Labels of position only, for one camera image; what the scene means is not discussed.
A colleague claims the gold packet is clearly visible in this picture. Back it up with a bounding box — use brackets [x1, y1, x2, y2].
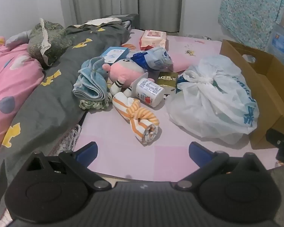
[156, 72, 178, 94]

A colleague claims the teal floral cloth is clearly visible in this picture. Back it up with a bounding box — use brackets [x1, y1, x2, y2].
[218, 0, 284, 52]

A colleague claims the white labelled cylinder pack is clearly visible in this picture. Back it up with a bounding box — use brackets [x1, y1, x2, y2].
[135, 78, 165, 107]

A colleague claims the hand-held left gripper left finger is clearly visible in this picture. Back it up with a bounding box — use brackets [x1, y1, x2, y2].
[21, 141, 113, 191]

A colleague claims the grey curtain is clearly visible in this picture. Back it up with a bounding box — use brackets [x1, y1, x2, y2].
[58, 0, 184, 32]

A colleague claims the white plastic bag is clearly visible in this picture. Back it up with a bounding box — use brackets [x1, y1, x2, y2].
[167, 56, 259, 145]

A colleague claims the pink printed quilt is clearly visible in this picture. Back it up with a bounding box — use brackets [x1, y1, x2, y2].
[0, 36, 45, 175]

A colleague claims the cardboard box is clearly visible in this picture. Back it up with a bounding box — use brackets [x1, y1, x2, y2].
[220, 39, 284, 150]

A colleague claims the blue folded towel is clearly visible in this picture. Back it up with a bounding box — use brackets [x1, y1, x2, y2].
[73, 57, 109, 102]

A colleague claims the blue and white box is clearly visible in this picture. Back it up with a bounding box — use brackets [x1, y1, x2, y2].
[100, 47, 130, 64]

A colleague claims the pink and grey plush toy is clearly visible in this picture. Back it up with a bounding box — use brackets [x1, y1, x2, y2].
[102, 59, 154, 97]

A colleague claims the orange striped rolled cloth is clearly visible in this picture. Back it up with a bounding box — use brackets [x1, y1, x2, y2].
[112, 92, 160, 145]

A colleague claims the green floral cloth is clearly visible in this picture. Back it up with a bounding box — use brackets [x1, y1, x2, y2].
[79, 95, 113, 110]

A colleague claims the blue tissue packet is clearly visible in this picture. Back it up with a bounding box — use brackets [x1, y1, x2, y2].
[130, 47, 174, 71]

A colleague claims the pink wet wipes pack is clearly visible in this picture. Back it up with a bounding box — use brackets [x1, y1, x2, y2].
[139, 30, 168, 51]

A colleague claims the light grey cloth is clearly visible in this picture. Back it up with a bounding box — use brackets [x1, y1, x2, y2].
[6, 30, 31, 48]

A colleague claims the water jug in plastic bag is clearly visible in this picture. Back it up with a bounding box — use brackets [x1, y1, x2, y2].
[265, 22, 284, 72]

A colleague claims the green floral pillow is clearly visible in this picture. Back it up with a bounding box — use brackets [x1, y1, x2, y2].
[27, 18, 73, 67]

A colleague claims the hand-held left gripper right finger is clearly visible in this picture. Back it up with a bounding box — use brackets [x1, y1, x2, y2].
[174, 141, 265, 191]

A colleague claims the grey quilt with yellow print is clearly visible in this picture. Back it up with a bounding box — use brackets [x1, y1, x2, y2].
[0, 20, 132, 220]

